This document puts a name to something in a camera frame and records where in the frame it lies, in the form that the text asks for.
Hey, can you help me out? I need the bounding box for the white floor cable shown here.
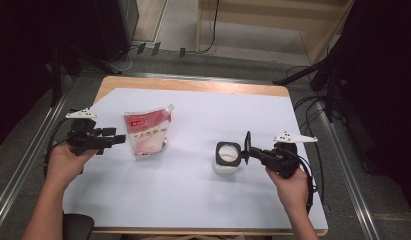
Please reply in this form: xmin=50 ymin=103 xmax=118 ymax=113
xmin=116 ymin=46 xmax=135 ymax=73

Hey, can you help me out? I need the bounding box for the black curtain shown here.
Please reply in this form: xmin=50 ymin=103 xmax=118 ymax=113
xmin=0 ymin=0 xmax=104 ymax=151
xmin=326 ymin=0 xmax=411 ymax=214

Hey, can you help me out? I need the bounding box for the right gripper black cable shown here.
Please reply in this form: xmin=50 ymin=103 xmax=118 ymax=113
xmin=292 ymin=134 xmax=319 ymax=214

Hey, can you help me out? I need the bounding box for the person's right hand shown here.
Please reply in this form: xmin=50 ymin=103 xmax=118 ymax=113
xmin=265 ymin=164 xmax=311 ymax=215

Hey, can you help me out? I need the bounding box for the black tripod stand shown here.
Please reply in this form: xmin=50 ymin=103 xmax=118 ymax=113
xmin=272 ymin=49 xmax=347 ymax=123

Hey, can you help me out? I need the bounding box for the black hanging cable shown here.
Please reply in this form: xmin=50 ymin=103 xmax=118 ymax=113
xmin=192 ymin=0 xmax=221 ymax=55

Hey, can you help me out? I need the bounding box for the wooden shelf frame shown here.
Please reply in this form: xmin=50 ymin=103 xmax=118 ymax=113
xmin=195 ymin=0 xmax=356 ymax=66

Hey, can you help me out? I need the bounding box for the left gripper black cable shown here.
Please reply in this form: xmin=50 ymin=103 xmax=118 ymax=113
xmin=43 ymin=118 xmax=74 ymax=178

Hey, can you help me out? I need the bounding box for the black cabinet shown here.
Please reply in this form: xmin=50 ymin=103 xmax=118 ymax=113
xmin=92 ymin=0 xmax=141 ymax=63

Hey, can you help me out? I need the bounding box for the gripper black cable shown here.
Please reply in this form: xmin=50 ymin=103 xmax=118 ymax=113
xmin=43 ymin=118 xmax=74 ymax=178
xmin=292 ymin=134 xmax=319 ymax=214

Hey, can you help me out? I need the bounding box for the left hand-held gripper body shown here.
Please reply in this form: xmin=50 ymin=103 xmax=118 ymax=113
xmin=65 ymin=108 xmax=111 ymax=157

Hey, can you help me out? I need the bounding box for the red and white pouch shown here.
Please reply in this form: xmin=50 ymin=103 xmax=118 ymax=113
xmin=122 ymin=103 xmax=175 ymax=161

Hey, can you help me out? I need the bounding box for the person's left hand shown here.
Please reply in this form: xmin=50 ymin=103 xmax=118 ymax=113
xmin=45 ymin=143 xmax=99 ymax=193

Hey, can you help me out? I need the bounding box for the clear jar with black lid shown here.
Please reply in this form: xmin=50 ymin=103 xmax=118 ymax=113
xmin=212 ymin=130 xmax=253 ymax=175

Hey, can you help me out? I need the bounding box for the white paper table cover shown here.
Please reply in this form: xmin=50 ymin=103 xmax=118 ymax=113
xmin=62 ymin=87 xmax=328 ymax=231

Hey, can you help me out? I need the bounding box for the black chair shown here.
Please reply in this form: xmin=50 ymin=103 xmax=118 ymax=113
xmin=62 ymin=213 xmax=95 ymax=240

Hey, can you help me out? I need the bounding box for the black floor cable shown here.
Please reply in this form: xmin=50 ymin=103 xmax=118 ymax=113
xmin=292 ymin=64 xmax=327 ymax=204

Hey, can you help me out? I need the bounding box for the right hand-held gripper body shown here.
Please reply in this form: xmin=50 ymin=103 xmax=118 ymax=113
xmin=264 ymin=131 xmax=318 ymax=179

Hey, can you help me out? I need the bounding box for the metal floor rail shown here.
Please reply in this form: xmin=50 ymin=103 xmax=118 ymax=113
xmin=0 ymin=93 xmax=69 ymax=231
xmin=79 ymin=71 xmax=274 ymax=85
xmin=317 ymin=99 xmax=381 ymax=240

